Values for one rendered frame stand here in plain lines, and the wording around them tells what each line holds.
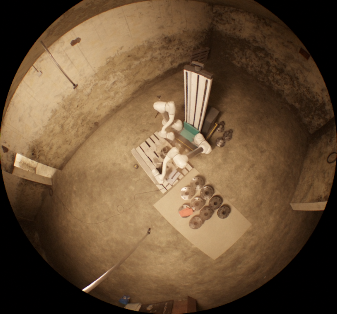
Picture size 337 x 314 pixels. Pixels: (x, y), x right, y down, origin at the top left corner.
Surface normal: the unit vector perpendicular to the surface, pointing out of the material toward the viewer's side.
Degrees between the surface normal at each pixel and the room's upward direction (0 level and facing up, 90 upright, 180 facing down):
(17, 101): 90
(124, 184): 0
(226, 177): 0
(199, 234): 0
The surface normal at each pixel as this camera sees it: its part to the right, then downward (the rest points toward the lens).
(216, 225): -0.13, -0.36
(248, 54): -0.76, 0.64
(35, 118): 0.64, 0.68
